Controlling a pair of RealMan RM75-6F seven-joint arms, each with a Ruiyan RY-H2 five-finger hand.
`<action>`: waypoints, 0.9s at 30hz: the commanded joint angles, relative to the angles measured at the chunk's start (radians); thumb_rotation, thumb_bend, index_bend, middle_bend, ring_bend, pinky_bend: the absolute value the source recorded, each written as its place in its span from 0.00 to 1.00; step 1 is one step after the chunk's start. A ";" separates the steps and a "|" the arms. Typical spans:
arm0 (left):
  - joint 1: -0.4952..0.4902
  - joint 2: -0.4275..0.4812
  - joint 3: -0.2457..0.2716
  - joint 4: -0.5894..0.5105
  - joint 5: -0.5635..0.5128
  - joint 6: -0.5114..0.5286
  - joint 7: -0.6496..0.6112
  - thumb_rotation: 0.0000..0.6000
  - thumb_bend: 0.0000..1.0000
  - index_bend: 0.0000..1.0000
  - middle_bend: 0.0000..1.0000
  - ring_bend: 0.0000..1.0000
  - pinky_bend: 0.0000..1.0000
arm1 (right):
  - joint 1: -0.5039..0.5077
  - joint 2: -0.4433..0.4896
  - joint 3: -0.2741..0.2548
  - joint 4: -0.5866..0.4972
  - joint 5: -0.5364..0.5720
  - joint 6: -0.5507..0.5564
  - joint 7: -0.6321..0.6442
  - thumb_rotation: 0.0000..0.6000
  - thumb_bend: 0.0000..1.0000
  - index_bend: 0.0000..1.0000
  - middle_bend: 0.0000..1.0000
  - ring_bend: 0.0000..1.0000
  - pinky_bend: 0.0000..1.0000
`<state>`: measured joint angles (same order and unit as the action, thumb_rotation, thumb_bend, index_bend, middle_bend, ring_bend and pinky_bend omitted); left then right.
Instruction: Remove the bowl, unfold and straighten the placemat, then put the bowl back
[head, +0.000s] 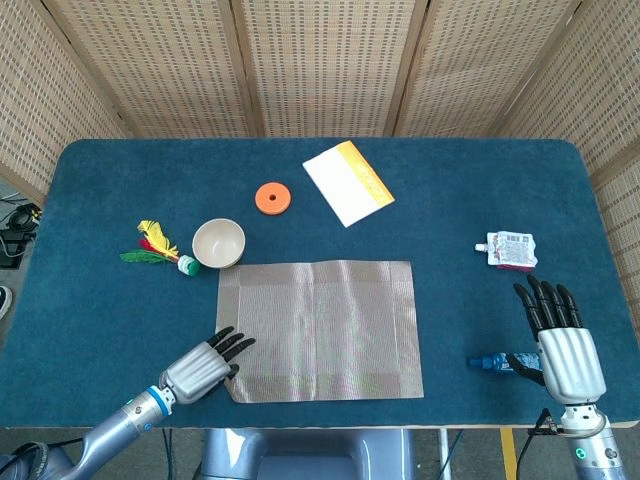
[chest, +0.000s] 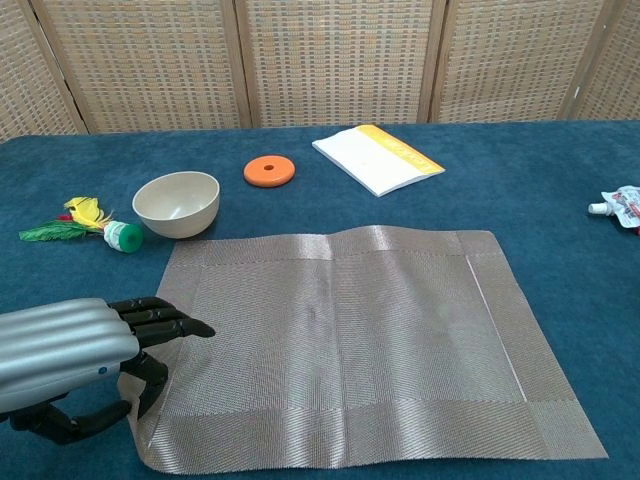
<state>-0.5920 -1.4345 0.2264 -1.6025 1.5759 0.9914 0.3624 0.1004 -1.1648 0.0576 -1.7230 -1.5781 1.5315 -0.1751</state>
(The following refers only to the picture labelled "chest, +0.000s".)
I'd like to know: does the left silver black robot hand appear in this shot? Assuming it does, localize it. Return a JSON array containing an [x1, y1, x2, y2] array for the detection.
[[0, 296, 217, 446]]

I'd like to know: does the white bowl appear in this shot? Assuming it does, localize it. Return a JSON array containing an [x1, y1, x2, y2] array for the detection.
[[131, 170, 221, 239]]

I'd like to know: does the brown woven placemat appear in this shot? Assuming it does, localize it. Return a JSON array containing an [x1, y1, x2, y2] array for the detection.
[[124, 224, 610, 474]]

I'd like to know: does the feather shuttlecock with green base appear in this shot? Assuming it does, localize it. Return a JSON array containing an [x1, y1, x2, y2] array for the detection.
[[18, 196, 146, 254]]

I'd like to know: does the woven bamboo screen panel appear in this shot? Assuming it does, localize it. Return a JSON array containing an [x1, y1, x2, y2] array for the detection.
[[569, 0, 640, 121], [29, 0, 254, 135], [0, 0, 89, 144], [428, 0, 617, 125], [233, 0, 448, 129]]

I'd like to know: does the orange disc with hole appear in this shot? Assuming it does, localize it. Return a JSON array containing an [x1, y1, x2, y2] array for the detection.
[[243, 155, 297, 189]]

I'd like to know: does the white notebook with yellow spine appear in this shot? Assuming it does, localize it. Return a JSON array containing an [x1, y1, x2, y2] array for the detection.
[[311, 124, 447, 199]]

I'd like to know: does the blue felt table cover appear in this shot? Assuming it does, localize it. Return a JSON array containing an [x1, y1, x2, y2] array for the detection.
[[0, 118, 640, 480]]

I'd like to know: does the white snack pouch with spout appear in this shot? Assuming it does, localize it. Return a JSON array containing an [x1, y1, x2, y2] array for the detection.
[[587, 185, 640, 236]]

